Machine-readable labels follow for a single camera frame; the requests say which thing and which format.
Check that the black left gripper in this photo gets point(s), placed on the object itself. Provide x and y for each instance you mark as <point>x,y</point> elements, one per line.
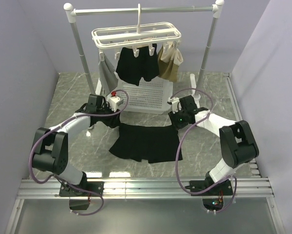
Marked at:
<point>114,122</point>

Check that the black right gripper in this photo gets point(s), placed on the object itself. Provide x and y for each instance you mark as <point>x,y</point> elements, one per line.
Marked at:
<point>174,119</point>

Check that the black underwear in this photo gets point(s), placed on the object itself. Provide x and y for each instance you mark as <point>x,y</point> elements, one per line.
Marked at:
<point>131,69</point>
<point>153,144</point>

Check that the white clip hanger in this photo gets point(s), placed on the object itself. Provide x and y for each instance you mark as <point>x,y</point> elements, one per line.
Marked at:
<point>134,36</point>

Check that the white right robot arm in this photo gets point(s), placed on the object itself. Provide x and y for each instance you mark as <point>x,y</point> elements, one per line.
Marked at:
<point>237,143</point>

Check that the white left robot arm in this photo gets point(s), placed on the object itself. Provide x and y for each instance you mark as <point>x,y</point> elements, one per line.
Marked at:
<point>49,152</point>

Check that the hanging grey underwear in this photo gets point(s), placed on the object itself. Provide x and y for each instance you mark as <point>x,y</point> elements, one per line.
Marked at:
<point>108,77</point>

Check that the hanging black underwear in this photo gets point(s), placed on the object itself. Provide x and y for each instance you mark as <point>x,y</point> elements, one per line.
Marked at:
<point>131,69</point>

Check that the hanging beige underwear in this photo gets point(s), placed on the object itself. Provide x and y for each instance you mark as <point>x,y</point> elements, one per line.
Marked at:
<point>169,61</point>

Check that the white perforated plastic basket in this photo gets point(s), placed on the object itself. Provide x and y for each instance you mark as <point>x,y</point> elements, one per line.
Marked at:
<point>148,97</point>

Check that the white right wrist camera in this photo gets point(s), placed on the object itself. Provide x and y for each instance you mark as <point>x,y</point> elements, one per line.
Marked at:
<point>175,104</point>

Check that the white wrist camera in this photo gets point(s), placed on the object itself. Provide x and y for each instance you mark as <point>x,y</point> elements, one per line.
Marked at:
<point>114,101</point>
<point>175,104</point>

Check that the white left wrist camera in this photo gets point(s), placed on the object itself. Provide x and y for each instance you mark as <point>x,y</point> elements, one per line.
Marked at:
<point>114,101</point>

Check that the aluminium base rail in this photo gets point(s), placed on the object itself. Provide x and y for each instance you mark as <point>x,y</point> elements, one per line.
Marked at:
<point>142,188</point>

